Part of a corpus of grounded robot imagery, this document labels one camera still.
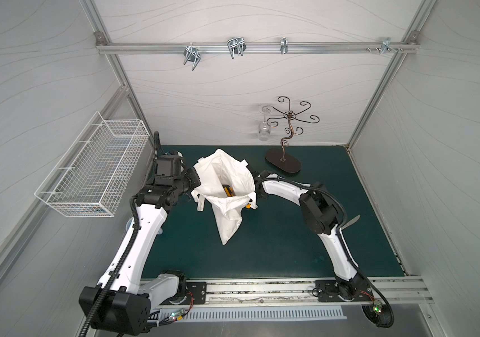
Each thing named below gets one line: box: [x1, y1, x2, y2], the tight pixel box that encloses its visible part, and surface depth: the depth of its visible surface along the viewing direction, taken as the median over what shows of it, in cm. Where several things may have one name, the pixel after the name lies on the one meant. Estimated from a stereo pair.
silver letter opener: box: [340, 214, 361, 231], surface depth 93 cm
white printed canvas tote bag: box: [190, 148, 258, 246], surface depth 81 cm
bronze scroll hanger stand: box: [265, 95, 321, 174], surface depth 111 cm
